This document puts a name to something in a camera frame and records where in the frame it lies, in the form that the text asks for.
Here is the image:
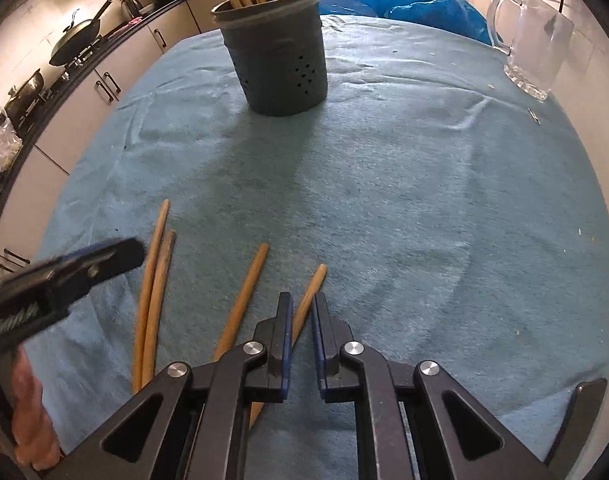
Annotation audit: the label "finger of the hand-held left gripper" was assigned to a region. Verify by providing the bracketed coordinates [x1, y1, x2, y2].
[44, 237, 146, 307]

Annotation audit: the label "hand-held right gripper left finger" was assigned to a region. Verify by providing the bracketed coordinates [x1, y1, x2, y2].
[49, 291, 292, 480]

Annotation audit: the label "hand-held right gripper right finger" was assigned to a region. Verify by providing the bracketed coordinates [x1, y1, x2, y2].
[311, 291, 560, 480]

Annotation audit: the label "dark-stained bamboo chopstick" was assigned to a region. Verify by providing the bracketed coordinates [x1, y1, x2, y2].
[140, 231, 177, 391]

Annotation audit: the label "dark grey utensil holder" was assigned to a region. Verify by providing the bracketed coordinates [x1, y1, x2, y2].
[211, 0, 330, 117]

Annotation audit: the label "person's left hand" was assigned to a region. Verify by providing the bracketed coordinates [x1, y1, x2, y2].
[10, 349, 61, 471]

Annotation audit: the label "blue-green table cloth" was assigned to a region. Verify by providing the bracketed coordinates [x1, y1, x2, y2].
[22, 12, 609, 480]

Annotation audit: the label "beige kitchen cabinets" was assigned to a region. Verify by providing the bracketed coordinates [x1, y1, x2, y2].
[0, 0, 225, 281]

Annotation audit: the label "clear plastic food bag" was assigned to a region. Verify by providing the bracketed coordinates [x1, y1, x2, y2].
[0, 102, 22, 173]

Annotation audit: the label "steel cooking pot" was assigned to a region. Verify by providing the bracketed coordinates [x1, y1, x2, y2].
[4, 69, 48, 121]

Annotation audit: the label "black kitchen countertop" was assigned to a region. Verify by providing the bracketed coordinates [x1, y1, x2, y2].
[0, 0, 220, 211]

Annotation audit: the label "black wok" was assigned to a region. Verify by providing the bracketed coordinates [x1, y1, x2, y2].
[48, 0, 116, 67]

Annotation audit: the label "dark grey curved object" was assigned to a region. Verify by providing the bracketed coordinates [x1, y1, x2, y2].
[544, 379, 608, 467]

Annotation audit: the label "clear glass mug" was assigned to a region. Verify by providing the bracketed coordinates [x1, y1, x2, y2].
[485, 0, 576, 102]

